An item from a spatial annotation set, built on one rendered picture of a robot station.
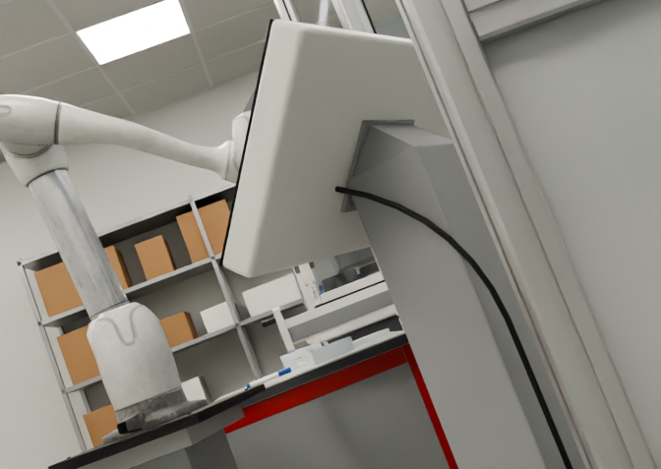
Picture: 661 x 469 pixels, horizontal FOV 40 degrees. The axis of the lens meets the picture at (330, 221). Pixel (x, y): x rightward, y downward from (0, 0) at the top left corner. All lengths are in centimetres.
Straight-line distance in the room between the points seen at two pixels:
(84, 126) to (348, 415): 97
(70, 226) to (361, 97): 121
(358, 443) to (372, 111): 129
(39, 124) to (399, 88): 109
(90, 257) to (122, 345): 33
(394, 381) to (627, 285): 168
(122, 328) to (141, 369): 10
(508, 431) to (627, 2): 61
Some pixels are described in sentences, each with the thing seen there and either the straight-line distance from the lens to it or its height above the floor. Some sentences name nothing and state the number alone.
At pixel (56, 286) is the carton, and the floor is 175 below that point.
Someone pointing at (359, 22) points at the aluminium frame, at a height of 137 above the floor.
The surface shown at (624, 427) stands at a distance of 69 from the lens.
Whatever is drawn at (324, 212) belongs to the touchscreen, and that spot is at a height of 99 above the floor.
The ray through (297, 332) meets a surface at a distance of 210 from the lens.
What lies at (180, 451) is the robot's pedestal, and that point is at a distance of 195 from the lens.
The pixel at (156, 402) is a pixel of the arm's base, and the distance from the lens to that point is 200.
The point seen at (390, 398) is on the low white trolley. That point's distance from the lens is 236.
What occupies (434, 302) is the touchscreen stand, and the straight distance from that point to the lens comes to 118.
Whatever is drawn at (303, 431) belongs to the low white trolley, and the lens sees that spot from 235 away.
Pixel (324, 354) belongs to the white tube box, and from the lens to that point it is 247.
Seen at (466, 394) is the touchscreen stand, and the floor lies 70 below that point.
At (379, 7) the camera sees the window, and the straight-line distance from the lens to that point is 182.
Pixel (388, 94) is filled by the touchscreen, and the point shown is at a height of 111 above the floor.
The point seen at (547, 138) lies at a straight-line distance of 71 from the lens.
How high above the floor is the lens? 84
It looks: 6 degrees up
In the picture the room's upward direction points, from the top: 21 degrees counter-clockwise
